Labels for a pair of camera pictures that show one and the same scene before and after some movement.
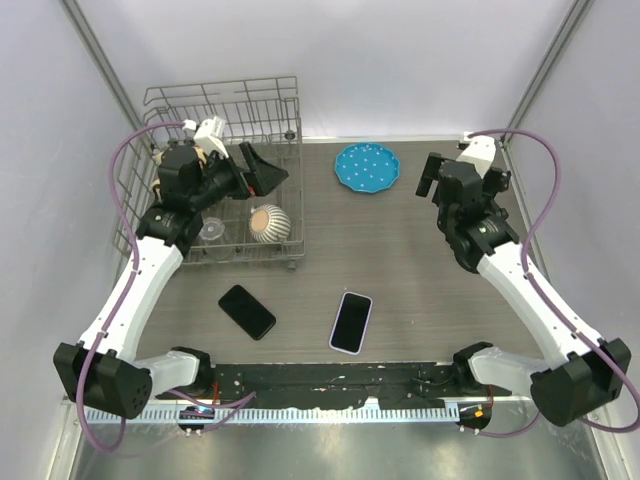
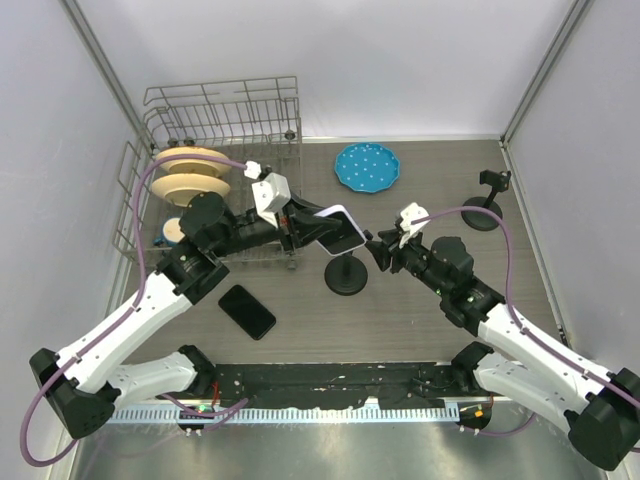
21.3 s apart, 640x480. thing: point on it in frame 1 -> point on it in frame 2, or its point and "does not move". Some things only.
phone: [350, 323] -> [346, 239]
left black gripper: [263, 178] -> [297, 223]
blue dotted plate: [367, 167] does not move
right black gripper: [430, 173] -> [383, 255]
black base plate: [340, 385] does not move
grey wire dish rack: [262, 113] does not move
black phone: [247, 312] does not move
